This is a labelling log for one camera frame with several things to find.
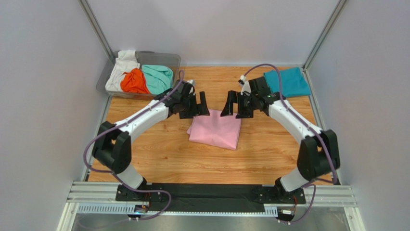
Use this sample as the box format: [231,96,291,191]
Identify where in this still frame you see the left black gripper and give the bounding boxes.
[180,91,210,119]

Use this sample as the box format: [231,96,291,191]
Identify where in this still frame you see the pink t shirt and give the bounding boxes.
[187,109,242,150]

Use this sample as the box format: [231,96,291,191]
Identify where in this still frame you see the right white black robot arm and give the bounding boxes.
[220,76,340,202]

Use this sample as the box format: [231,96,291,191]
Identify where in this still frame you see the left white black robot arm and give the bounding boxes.
[91,80,210,198]

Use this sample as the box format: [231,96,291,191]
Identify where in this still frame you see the mint green t shirt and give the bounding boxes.
[141,64,174,95]

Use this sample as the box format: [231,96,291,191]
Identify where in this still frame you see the folded teal t shirt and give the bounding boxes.
[264,67,311,98]

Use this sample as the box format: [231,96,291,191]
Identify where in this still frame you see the grey plastic bin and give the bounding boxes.
[96,51,181,98]

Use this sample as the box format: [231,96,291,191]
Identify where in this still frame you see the orange t shirt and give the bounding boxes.
[120,68,150,94]

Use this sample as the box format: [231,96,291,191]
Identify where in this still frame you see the white t shirt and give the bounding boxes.
[105,50,141,92]

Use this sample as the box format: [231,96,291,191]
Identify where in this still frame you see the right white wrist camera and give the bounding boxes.
[238,75,251,95]

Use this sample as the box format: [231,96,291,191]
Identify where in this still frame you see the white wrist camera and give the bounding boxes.
[238,75,251,95]
[187,79,196,93]

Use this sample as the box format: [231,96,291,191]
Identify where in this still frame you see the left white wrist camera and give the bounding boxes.
[187,79,196,93]

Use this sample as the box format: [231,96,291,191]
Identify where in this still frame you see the aluminium frame rail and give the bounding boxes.
[66,181,366,231]

